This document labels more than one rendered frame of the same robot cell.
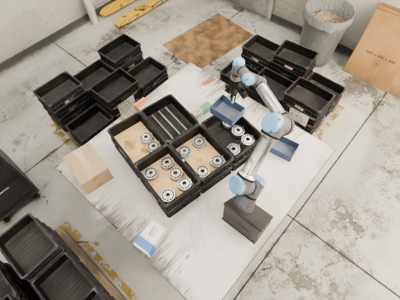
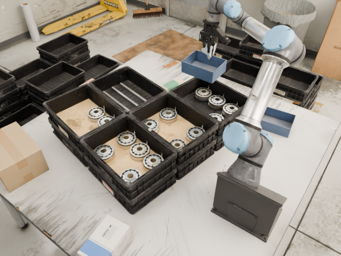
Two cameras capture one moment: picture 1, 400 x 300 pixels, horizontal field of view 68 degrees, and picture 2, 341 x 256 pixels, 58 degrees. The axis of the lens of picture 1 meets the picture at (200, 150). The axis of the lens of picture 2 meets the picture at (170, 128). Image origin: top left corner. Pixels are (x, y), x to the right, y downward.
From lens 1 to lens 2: 0.77 m
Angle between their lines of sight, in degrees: 16
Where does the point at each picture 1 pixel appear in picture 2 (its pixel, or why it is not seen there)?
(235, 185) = (234, 136)
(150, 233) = (104, 233)
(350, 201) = not seen: outside the picture
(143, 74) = (91, 73)
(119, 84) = (61, 80)
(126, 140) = (69, 119)
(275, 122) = (284, 33)
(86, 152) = (10, 133)
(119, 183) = (57, 176)
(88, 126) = not seen: hidden behind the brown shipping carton
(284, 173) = (284, 150)
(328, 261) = not seen: outside the picture
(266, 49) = (229, 47)
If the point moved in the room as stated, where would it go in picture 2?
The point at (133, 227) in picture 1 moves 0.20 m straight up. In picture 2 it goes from (76, 233) to (67, 208)
